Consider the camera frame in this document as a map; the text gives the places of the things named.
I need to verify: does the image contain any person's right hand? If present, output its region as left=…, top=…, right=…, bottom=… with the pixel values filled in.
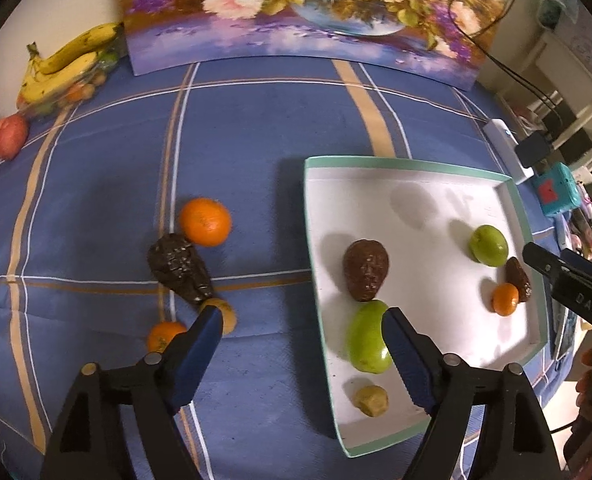
left=577, top=347, right=592, bottom=409

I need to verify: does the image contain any orange mandarin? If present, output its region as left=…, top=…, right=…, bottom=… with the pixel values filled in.
left=491, top=282, right=520, bottom=316
left=179, top=197, right=233, bottom=247
left=146, top=321, right=189, bottom=354

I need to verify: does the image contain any blue checked tablecloth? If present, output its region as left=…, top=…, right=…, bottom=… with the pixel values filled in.
left=0, top=55, right=577, bottom=480

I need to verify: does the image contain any black charger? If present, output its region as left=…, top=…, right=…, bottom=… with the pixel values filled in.
left=516, top=132, right=552, bottom=168

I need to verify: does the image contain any black power cable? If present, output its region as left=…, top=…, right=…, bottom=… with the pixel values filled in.
left=448, top=0, right=568, bottom=111

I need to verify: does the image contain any green jujube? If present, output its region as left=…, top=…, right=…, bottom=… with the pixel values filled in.
left=468, top=225, right=509, bottom=267
left=346, top=300, right=394, bottom=374

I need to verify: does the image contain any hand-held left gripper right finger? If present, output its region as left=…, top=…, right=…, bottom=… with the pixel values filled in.
left=382, top=307, right=562, bottom=480

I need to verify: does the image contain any white power strip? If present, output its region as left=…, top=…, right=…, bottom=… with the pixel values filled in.
left=483, top=119, right=534, bottom=184

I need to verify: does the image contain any clear plastic container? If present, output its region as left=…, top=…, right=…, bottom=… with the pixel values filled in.
left=16, top=35, right=126, bottom=118

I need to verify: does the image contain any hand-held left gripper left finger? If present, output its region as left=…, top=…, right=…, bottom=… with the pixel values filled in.
left=40, top=305, right=224, bottom=480

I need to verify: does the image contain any dried red date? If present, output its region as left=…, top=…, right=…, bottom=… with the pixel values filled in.
left=147, top=233, right=215, bottom=306
left=505, top=256, right=533, bottom=303
left=343, top=239, right=391, bottom=302

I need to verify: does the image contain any pile of kumquats and longans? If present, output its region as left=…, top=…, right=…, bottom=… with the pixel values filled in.
left=50, top=52, right=119, bottom=111

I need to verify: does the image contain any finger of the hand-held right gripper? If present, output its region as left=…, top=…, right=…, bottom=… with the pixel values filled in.
left=522, top=242, right=592, bottom=292

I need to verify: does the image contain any flower painting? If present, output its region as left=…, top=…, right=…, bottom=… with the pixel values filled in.
left=116, top=0, right=519, bottom=92

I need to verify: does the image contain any red apple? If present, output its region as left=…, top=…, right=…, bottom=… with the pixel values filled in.
left=0, top=114, right=29, bottom=161

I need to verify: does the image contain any teal toy box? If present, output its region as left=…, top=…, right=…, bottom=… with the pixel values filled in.
left=533, top=162, right=582, bottom=217

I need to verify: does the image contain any small brown longan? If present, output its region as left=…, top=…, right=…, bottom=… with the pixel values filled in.
left=198, top=298, right=237, bottom=335
left=353, top=385, right=389, bottom=417

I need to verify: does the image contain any pile of small toys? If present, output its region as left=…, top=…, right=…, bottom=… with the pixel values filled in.
left=561, top=180, right=592, bottom=266

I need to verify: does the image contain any person's right forearm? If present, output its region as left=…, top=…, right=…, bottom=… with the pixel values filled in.
left=562, top=405, right=592, bottom=480

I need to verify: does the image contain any white tray with green rim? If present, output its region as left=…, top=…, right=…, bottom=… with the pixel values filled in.
left=303, top=156, right=548, bottom=458

